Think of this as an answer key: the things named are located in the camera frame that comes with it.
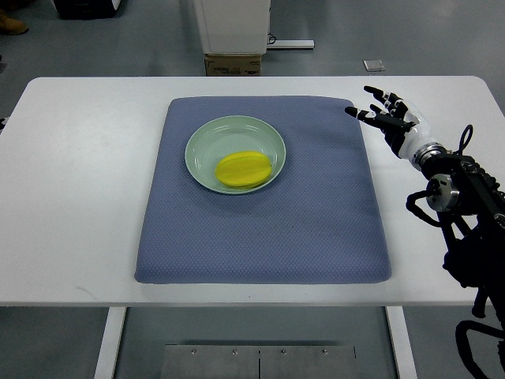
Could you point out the brown shoe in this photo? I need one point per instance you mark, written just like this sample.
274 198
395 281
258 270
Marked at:
10 26

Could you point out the white table leg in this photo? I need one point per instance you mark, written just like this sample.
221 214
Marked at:
111 340
400 342

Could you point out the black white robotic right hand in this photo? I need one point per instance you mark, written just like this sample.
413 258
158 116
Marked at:
405 129

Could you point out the black bin with white rim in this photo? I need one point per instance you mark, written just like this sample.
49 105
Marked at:
86 9

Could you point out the small grey floor plate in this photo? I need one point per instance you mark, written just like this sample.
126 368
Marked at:
373 65

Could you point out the brown cardboard box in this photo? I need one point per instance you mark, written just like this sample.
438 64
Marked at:
225 65

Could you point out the right white table leg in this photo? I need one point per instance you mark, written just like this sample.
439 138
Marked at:
400 342

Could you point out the light green plate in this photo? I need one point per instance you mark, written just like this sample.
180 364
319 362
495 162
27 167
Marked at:
223 136

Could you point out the white metal floor bar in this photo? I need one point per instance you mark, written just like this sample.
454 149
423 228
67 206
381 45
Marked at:
291 44

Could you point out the white machine cabinet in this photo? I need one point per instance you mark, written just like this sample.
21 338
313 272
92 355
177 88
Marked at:
233 27

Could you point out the yellow starfruit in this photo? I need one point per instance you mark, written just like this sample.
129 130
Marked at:
245 169

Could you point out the left white table leg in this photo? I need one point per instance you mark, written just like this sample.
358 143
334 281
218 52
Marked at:
111 340

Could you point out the blue textured cushion mat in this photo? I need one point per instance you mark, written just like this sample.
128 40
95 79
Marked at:
318 222

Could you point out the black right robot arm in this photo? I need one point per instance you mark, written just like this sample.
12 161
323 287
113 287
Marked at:
467 205

